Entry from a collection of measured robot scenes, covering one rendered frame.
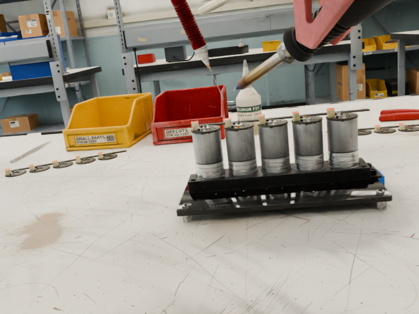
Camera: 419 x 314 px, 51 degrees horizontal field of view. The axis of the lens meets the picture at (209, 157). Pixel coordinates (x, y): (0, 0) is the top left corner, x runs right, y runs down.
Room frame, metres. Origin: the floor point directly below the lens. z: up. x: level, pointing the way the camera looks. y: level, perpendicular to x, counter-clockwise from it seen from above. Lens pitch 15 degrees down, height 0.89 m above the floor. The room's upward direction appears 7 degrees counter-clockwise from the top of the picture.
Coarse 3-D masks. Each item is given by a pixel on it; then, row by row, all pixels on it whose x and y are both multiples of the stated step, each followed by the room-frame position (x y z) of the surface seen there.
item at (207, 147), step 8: (208, 128) 0.36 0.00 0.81; (192, 136) 0.36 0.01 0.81; (200, 136) 0.36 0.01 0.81; (208, 136) 0.35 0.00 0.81; (216, 136) 0.36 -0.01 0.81; (200, 144) 0.36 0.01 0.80; (208, 144) 0.35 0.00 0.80; (216, 144) 0.36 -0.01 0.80; (200, 152) 0.36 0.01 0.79; (208, 152) 0.35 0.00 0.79; (216, 152) 0.36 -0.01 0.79; (200, 160) 0.36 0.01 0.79; (208, 160) 0.35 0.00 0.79; (216, 160) 0.36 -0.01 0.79; (200, 168) 0.36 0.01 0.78; (208, 168) 0.35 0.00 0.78; (216, 168) 0.36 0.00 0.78; (200, 176) 0.36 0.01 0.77; (208, 176) 0.35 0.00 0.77; (216, 176) 0.36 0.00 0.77
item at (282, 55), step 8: (280, 48) 0.31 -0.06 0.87; (272, 56) 0.32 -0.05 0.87; (280, 56) 0.31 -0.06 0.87; (288, 56) 0.30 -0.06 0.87; (264, 64) 0.32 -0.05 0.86; (272, 64) 0.32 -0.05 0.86; (256, 72) 0.33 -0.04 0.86; (264, 72) 0.33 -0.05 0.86; (240, 80) 0.35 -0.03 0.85; (248, 80) 0.34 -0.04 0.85; (240, 88) 0.35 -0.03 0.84
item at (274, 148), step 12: (264, 132) 0.35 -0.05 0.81; (276, 132) 0.35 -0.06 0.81; (264, 144) 0.35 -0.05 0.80; (276, 144) 0.35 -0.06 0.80; (288, 144) 0.35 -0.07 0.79; (264, 156) 0.35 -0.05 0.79; (276, 156) 0.35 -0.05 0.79; (288, 156) 0.35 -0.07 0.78; (264, 168) 0.35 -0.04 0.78; (276, 168) 0.35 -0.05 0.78; (288, 168) 0.35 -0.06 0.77
